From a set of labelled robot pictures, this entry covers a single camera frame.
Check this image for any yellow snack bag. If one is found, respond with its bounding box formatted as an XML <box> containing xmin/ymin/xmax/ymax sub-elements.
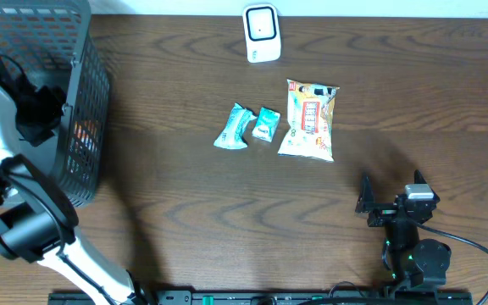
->
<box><xmin>278</xmin><ymin>79</ymin><xmax>339</xmax><ymax>162</ymax></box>

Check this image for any small teal tissue pack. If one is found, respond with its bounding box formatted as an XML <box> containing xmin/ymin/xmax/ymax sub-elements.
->
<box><xmin>252</xmin><ymin>108</ymin><xmax>280</xmax><ymax>142</ymax></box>

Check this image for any light green pack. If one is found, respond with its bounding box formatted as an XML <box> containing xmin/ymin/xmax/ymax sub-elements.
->
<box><xmin>213</xmin><ymin>103</ymin><xmax>257</xmax><ymax>150</ymax></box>

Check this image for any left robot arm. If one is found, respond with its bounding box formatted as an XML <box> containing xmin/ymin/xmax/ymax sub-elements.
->
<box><xmin>0</xmin><ymin>54</ymin><xmax>156</xmax><ymax>304</ymax></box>

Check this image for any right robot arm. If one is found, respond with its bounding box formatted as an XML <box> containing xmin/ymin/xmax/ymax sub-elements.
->
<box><xmin>355</xmin><ymin>170</ymin><xmax>451</xmax><ymax>297</ymax></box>

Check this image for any white barcode scanner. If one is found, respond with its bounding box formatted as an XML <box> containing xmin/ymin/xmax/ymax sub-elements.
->
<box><xmin>242</xmin><ymin>3</ymin><xmax>281</xmax><ymax>64</ymax></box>

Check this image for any dark grey plastic basket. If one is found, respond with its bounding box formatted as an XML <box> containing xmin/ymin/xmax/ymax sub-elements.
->
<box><xmin>0</xmin><ymin>0</ymin><xmax>110</xmax><ymax>208</ymax></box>

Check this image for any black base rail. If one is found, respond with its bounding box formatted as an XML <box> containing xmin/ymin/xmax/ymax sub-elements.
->
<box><xmin>47</xmin><ymin>289</ymin><xmax>474</xmax><ymax>305</ymax></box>

